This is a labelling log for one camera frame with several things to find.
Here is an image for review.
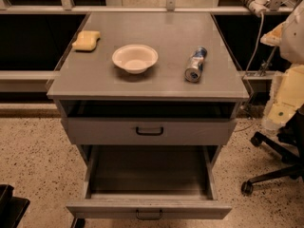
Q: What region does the grey drawer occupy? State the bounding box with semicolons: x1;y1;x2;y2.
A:
62;117;237;145
66;146;232;220

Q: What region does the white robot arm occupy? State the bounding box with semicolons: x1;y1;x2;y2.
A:
260;1;304;130

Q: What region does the red bull can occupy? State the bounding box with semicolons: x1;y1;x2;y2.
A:
184;46;207;83

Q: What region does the grey drawer cabinet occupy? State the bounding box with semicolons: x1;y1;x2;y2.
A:
47;12;248;160

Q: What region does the grey top drawer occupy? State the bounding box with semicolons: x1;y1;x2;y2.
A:
62;117;237;145

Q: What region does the metal diagonal rod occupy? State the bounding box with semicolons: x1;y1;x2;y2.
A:
257;47;278;76

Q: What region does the white power strip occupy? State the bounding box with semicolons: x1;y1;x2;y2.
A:
240;0;269;17

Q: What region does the black office chair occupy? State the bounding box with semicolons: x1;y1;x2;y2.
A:
240;104;304;197

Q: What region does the white bowl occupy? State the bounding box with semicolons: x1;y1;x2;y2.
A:
112;45;159;74

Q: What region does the yellow sponge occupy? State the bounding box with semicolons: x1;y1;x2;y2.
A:
72;30;101;51

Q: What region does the black object under cabinet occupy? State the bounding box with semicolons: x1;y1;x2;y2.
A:
70;218;86;228

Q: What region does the black object bottom left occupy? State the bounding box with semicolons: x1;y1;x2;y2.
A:
0;184;30;228

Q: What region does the white power cable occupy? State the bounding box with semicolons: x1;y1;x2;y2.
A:
242;10;265;78

